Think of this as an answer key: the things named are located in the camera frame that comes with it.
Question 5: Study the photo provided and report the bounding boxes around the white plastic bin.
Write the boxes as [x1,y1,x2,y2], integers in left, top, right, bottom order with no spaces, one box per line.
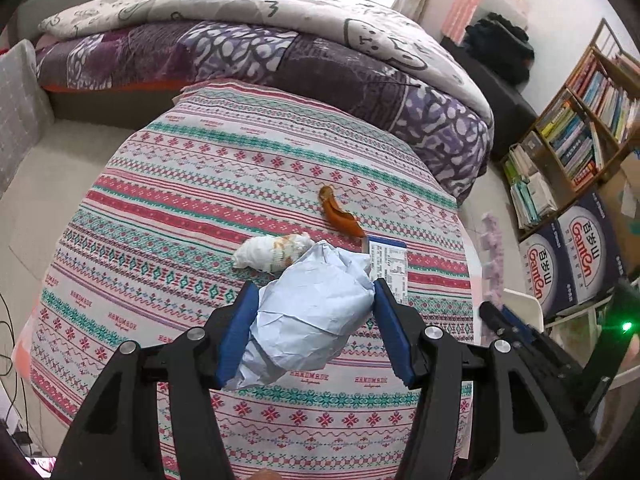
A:
[502,287,546,333]

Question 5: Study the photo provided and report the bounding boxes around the blue and white carton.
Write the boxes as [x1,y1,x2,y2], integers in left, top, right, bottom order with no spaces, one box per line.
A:
[555,192,627,306]
[517,220,574,319]

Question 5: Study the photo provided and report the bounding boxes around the pale paper wad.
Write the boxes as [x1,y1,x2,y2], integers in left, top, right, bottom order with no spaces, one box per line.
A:
[225,240,375,391]

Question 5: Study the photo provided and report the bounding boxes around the striped patterned tablecloth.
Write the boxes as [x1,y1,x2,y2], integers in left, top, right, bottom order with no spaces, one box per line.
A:
[15,80,476,480]

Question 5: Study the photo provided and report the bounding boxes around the dark bed base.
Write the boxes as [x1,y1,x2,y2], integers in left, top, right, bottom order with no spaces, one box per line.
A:
[40,87,187,132]

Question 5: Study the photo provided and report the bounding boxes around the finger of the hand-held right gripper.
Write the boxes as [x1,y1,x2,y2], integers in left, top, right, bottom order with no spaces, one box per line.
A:
[501,304,543,346]
[478,301,521,348]

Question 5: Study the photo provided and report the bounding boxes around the black clothes pile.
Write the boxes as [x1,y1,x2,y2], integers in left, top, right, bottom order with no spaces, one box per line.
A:
[462,17,536,87]

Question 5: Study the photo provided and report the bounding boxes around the pink checkered cloth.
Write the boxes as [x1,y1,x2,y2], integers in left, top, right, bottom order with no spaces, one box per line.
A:
[467,212,503,311]

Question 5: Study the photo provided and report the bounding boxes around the brown cardboard box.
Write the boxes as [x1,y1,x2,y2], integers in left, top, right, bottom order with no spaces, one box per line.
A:
[597,150,640,282]

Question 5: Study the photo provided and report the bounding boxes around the white shelf unit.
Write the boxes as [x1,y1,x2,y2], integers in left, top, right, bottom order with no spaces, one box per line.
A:
[545,305,640,392]

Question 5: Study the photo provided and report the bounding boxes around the wooden bookshelf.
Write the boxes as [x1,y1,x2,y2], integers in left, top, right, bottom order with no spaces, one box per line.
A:
[500,17,640,242]

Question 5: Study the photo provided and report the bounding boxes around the stack of books and papers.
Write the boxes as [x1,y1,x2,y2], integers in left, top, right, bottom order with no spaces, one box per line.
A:
[502,145,559,232]

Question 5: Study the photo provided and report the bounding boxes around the grey cushion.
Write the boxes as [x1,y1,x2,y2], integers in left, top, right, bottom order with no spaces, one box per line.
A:
[0,40,56,187]

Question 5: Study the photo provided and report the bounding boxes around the pink striped box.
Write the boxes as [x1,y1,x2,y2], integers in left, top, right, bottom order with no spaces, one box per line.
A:
[447,0,487,44]

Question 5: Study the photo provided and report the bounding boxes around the crumpled white tissue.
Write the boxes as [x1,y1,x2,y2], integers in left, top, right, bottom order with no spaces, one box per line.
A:
[234,232,317,275]

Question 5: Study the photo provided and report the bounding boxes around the orange peel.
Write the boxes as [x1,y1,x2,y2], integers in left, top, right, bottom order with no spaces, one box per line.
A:
[320,185,366,239]

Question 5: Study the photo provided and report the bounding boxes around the purple patterned blanket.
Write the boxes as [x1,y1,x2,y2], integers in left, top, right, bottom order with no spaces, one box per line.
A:
[35,20,494,206]

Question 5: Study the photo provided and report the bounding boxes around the black storage bench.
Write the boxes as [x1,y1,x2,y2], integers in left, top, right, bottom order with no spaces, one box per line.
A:
[440,35,539,162]

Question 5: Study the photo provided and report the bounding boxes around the row of colourful books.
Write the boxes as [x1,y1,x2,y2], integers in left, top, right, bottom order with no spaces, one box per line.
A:
[537,100,607,192]
[565,50,640,144]

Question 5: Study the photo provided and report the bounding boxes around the grey bear print quilt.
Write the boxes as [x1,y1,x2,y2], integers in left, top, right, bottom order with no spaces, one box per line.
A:
[37,0,496,126]

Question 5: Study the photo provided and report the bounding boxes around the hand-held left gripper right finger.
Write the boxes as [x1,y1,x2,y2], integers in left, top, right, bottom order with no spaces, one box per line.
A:
[372,278,577,480]

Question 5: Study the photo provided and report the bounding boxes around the blue and white flat box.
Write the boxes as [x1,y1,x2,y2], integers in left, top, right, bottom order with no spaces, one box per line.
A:
[366,240,409,306]

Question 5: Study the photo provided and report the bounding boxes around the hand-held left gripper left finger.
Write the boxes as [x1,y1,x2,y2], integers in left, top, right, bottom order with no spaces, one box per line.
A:
[50,281,261,480]

